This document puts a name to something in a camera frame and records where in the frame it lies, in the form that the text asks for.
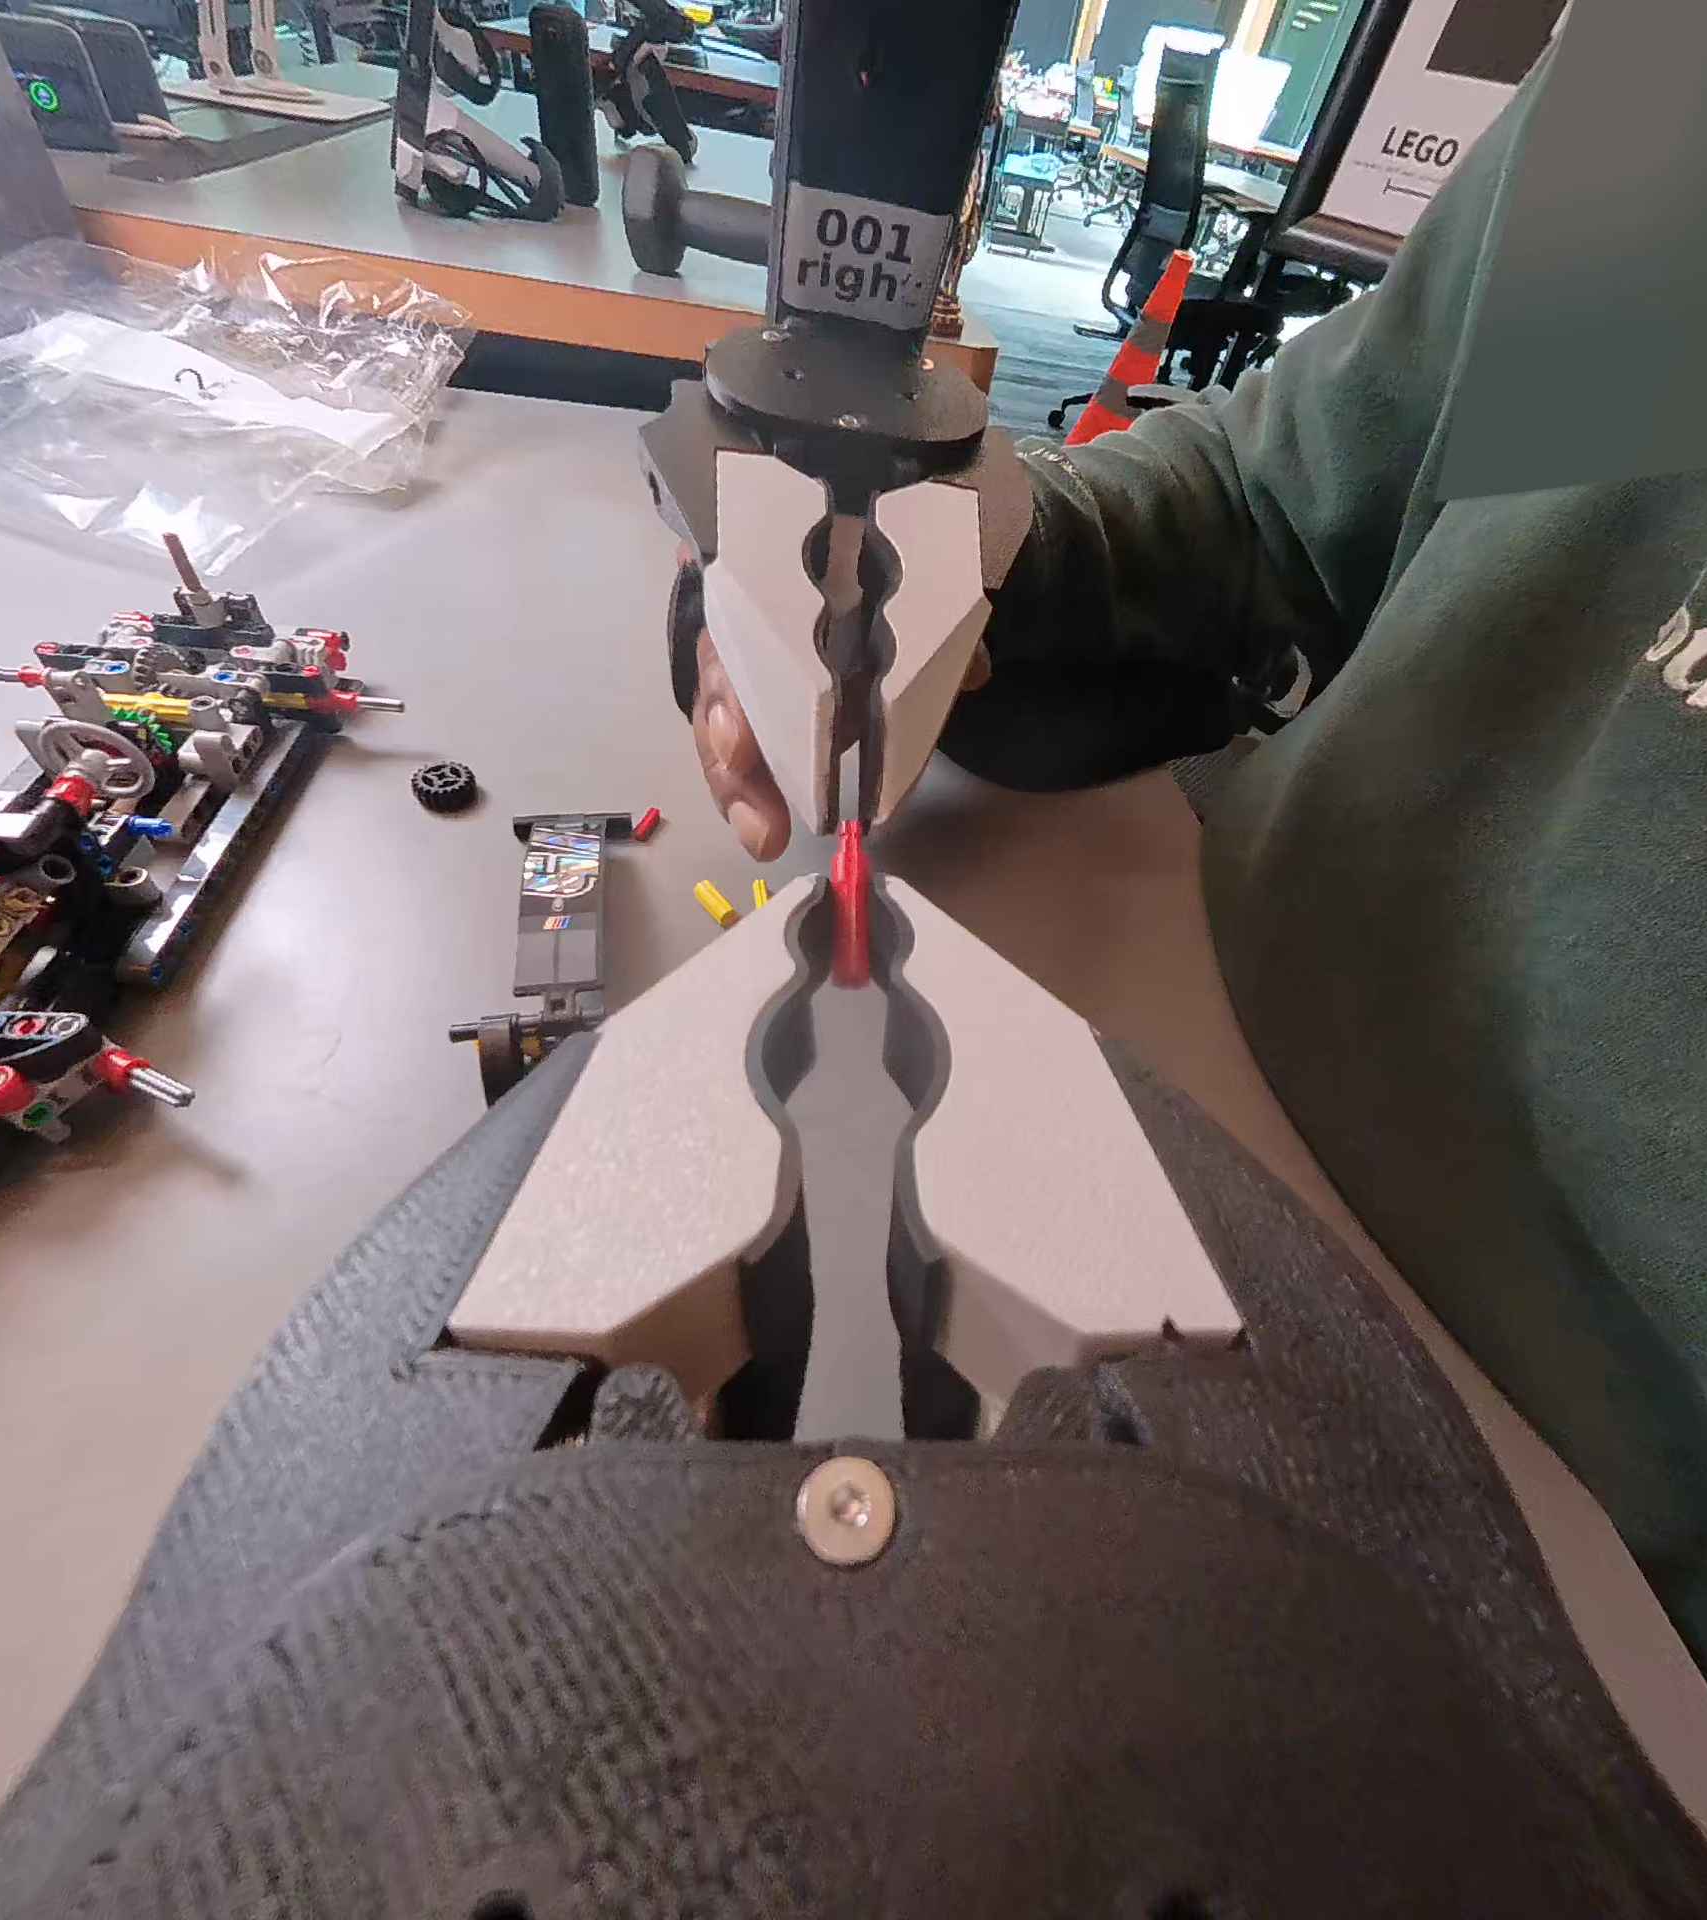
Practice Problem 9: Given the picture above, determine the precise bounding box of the black stickered lego panel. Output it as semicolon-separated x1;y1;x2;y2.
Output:
448;810;640;1107

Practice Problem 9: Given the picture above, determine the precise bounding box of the spare hand-held gripper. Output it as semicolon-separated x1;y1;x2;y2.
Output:
388;0;604;224

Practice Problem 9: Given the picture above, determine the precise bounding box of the long red lego pin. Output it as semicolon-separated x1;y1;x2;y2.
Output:
825;822;877;992

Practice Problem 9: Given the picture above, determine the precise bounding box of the orange traffic cone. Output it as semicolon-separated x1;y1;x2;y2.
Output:
1063;246;1197;448

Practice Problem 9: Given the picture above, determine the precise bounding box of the person's green sweatshirt torso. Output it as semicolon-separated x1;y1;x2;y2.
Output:
1175;450;1707;1861

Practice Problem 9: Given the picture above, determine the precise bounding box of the black dumbbell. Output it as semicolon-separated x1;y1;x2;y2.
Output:
624;143;779;279

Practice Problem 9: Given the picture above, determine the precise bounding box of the clear plastic bag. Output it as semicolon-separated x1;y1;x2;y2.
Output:
0;239;472;580

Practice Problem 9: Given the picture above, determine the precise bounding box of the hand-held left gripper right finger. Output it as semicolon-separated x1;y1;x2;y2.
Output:
865;876;1241;1439

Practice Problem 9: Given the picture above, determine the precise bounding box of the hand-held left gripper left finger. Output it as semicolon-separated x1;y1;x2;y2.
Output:
446;876;835;1439

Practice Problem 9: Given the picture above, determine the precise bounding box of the black office chair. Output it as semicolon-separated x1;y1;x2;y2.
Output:
1093;43;1297;400

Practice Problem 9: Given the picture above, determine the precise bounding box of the person's right hand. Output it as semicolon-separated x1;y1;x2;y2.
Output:
688;630;797;906

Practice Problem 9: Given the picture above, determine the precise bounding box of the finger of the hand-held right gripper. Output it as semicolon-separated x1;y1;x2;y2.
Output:
849;483;999;829
704;450;855;835

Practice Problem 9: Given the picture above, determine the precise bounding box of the lego car chassis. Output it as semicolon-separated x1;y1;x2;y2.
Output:
0;531;406;1232

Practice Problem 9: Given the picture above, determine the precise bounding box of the wooden background table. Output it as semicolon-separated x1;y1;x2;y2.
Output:
58;59;1005;400

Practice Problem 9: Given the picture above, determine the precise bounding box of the white sign board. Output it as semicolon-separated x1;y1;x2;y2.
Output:
1309;0;1559;242

